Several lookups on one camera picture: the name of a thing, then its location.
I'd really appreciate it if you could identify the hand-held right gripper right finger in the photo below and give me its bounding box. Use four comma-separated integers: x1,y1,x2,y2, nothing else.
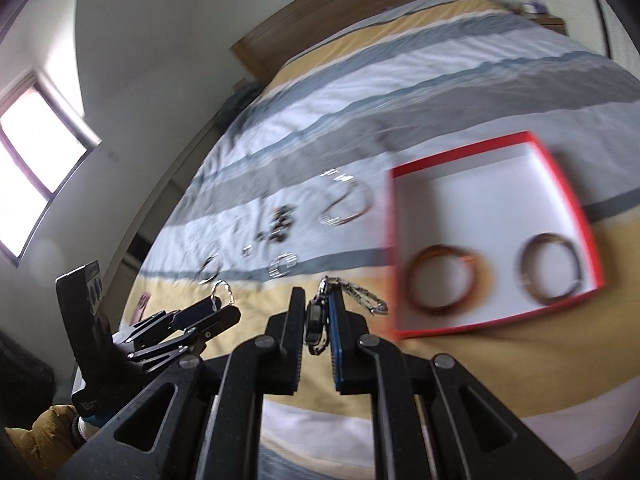
327,290,576,480

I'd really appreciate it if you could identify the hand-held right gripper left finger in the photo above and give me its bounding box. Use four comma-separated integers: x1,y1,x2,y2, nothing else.
57,287,307,480

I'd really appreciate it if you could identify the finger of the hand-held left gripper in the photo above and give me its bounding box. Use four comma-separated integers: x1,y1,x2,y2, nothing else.
127,306,242,371
112,296,221,348

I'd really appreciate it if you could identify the silver chain wristwatch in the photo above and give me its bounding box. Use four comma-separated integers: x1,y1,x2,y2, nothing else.
304,275,390,357

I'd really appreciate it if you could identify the twisted silver bracelet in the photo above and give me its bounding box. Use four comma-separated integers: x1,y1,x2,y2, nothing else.
210,279,236,309

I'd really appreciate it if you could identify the wide silver ring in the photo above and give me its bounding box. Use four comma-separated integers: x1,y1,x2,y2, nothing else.
269,254,298,279

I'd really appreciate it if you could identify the brown and white bead bracelet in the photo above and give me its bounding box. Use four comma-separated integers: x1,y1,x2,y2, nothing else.
255,204,297,243

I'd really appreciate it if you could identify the silver bangle with clasp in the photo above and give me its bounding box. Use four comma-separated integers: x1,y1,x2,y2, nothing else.
317,180,375,228

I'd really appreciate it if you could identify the red cardboard box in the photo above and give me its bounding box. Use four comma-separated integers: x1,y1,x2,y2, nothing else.
387,131,606,341

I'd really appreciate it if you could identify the person's left forearm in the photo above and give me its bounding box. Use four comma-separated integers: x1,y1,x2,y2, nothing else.
4,404,101,480

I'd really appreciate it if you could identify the thin silver hoop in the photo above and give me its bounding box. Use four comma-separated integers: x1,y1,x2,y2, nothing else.
196,254,224,285

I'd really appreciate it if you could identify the pink flat object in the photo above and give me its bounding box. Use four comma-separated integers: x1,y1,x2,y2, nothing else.
131,291,152,327

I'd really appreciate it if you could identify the dark furniture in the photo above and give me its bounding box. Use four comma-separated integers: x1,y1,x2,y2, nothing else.
0,327,56,428

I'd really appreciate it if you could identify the reddish brown wooden bangle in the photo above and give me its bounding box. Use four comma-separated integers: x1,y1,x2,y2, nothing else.
404,244,496,317

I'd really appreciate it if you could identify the grey-blue cloth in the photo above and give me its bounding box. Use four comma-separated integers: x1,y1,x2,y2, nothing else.
220,82,261,126

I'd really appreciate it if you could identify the window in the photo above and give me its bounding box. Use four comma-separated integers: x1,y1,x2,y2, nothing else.
0,72,103,266

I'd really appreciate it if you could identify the dark brown horn bangle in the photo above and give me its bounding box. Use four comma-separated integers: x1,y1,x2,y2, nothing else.
517,232,587,306

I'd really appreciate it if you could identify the bed with striped duvet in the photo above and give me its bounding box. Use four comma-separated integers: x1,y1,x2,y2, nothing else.
120,0,640,480

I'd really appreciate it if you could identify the wooden bed headboard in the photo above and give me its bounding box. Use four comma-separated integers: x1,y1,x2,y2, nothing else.
230,0,493,83

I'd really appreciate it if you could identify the wooden nightstand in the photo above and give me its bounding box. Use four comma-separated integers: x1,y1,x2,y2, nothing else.
530,14,570,37

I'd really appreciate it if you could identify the white wardrobe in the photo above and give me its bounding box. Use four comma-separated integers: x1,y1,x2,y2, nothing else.
560,0,640,78

